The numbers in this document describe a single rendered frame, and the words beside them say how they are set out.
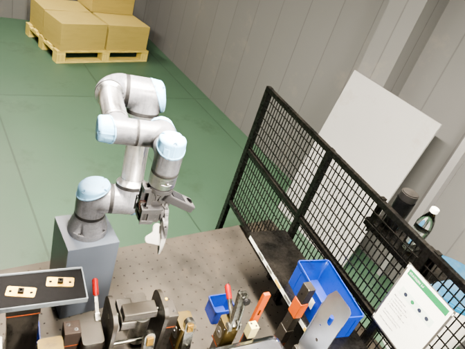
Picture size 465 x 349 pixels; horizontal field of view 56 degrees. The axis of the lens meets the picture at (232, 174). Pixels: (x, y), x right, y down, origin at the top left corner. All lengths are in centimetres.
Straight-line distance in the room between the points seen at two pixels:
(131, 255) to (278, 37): 334
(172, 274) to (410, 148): 206
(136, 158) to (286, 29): 353
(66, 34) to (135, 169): 445
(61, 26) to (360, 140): 386
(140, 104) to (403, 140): 240
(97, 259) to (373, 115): 256
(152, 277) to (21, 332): 80
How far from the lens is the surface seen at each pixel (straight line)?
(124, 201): 170
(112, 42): 637
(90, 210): 171
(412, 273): 173
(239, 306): 164
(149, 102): 157
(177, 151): 113
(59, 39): 600
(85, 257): 181
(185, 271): 233
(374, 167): 366
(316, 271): 204
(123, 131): 120
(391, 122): 361
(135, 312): 148
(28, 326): 164
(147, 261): 232
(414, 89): 389
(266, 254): 208
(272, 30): 511
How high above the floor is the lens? 234
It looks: 31 degrees down
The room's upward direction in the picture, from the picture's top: 20 degrees clockwise
